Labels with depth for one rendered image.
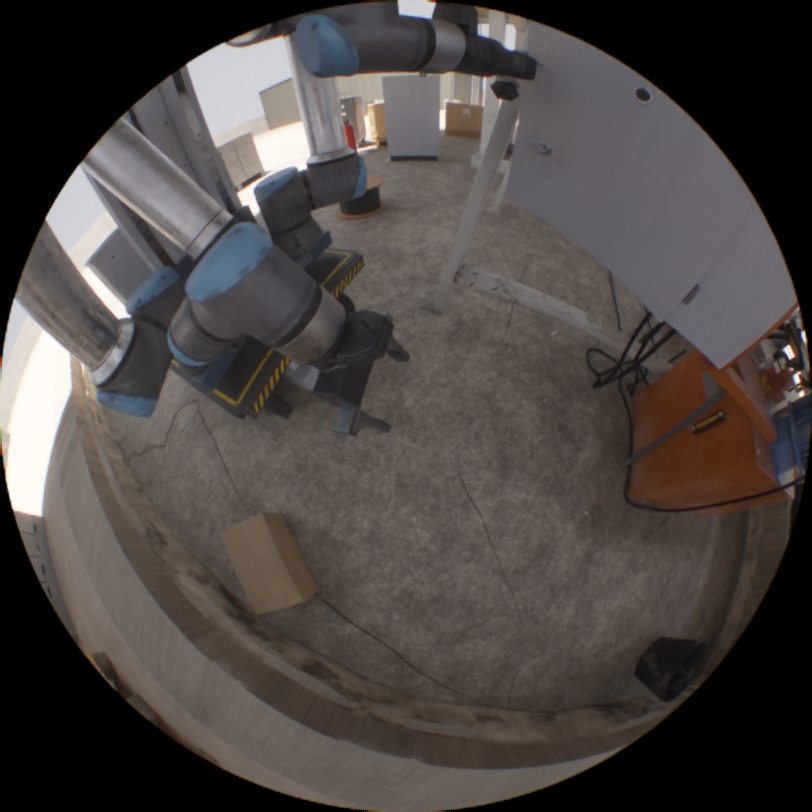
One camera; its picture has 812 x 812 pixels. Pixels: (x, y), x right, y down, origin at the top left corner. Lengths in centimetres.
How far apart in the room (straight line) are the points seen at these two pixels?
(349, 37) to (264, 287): 27
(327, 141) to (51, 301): 72
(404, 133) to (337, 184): 273
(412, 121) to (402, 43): 318
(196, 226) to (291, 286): 21
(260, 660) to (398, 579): 56
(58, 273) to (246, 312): 37
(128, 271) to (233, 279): 76
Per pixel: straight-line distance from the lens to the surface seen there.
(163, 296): 65
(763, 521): 269
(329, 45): 32
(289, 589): 86
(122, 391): 58
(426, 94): 350
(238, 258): 24
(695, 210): 47
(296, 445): 98
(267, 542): 86
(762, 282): 56
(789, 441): 114
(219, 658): 94
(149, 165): 45
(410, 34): 36
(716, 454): 99
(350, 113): 483
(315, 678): 97
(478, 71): 45
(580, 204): 53
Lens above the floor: 86
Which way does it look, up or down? 68 degrees down
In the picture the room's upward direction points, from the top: 6 degrees counter-clockwise
